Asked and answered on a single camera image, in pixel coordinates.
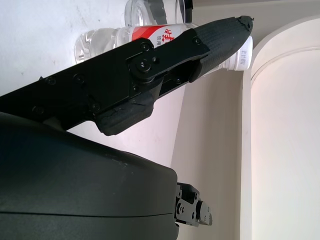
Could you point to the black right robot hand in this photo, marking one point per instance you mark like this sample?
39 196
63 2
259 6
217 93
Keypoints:
75 190

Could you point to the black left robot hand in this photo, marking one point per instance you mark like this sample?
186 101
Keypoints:
189 10

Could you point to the clear plastic water bottle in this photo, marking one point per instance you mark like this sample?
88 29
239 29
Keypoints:
105 37

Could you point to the clear glass cup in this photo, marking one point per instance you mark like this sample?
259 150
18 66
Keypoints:
135 12

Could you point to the white curved tray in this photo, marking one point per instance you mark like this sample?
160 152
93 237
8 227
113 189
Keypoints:
282 125

